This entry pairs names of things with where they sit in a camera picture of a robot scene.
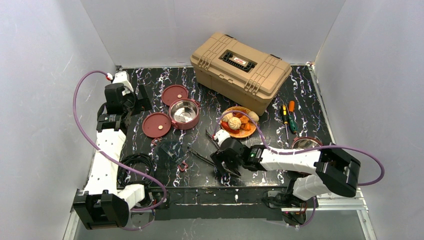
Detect metal food tongs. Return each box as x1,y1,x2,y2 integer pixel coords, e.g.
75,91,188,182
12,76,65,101
187,130,241,178

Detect red sausage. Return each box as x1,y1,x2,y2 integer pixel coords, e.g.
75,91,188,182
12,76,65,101
220,121,240,134

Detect steamed bun front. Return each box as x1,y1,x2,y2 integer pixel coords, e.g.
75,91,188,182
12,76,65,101
227,116,242,130

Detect steamed bun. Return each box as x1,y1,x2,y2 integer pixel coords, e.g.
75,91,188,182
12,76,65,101
221,112,234,123
227,116,242,130
248,111,259,123

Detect red steel lunch bowl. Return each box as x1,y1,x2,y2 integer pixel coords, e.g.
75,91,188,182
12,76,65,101
291,136,323,150
168,98,200,130

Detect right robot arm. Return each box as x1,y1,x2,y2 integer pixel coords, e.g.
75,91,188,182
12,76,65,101
210,135,361,201

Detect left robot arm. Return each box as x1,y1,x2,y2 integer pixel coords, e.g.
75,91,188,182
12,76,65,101
73,80,145,230

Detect red lunch box clip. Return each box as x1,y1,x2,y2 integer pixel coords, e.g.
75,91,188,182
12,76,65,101
177,161,188,172

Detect red round lid front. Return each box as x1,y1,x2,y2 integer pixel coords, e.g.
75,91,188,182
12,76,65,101
142,112,172,139

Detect red round lid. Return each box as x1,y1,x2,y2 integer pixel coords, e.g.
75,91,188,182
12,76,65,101
161,84,189,106
142,112,172,139

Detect red round lid rear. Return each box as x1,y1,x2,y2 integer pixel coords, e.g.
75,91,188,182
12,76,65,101
161,84,189,106

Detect fried chicken pieces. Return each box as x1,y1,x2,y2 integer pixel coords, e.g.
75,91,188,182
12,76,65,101
233,113,252,131

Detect dark transparent round lid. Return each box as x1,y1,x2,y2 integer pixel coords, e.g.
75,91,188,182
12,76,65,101
152,140,185,170

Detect orange green screwdriver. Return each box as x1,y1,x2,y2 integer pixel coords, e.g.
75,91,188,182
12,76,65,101
288,100,298,134

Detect tan plastic toolbox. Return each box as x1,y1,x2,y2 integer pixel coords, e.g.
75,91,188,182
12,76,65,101
190,32,292,116

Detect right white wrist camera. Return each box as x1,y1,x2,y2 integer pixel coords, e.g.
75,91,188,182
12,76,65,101
212,129,231,146

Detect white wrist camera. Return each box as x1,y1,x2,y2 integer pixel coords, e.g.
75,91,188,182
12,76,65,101
106,71,134,93
212,129,231,146

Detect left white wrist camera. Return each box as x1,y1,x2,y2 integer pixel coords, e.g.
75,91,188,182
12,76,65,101
106,71,134,93

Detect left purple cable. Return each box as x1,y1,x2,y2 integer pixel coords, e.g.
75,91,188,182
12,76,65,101
72,70,168,232

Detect purple cable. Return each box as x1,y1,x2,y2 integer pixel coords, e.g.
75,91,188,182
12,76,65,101
72,70,168,232
212,110,386,229

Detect coiled black cable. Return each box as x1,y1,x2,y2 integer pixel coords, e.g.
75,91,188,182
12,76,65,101
117,152,156,188

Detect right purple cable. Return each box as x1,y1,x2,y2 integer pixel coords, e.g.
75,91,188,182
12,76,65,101
212,110,386,229

